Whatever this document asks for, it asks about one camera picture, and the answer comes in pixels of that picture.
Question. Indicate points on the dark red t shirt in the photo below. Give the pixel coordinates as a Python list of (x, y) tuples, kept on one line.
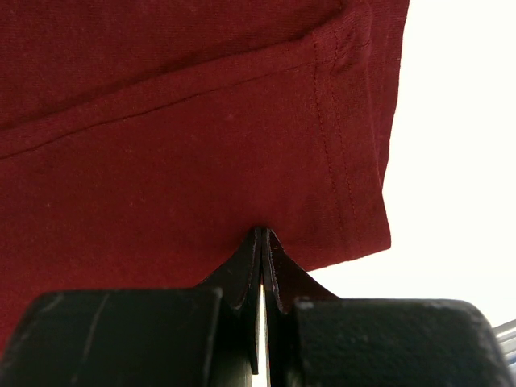
[(142, 140)]

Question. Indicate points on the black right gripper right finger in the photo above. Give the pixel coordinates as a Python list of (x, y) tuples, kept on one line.
[(284, 280)]

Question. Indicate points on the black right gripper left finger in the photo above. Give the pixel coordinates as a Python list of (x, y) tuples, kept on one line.
[(238, 279)]

